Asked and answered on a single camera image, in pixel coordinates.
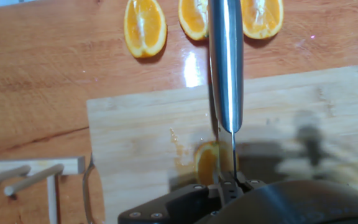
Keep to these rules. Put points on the steel cleaver knife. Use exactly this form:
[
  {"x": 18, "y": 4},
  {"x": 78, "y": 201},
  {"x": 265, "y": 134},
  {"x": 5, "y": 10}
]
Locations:
[{"x": 225, "y": 62}]

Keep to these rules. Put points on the large brown wooden board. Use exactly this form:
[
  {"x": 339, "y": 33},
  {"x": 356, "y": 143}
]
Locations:
[{"x": 42, "y": 77}]

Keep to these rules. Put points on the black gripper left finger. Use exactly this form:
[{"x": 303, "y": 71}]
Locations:
[{"x": 179, "y": 205}]

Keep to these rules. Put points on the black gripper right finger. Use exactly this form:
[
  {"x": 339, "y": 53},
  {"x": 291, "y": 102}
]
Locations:
[{"x": 232, "y": 193}]

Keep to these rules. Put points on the orange wedge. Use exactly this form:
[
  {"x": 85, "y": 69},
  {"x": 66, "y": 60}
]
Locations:
[
  {"x": 145, "y": 28},
  {"x": 193, "y": 18},
  {"x": 263, "y": 18},
  {"x": 207, "y": 161}
]

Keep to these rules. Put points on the bamboo cutting board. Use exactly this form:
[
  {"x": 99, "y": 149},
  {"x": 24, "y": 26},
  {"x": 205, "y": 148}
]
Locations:
[{"x": 291, "y": 102}]

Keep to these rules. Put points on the wooden peg dish rack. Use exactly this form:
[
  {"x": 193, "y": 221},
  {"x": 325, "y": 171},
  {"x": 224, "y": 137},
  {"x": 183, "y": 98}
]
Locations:
[{"x": 42, "y": 165}]

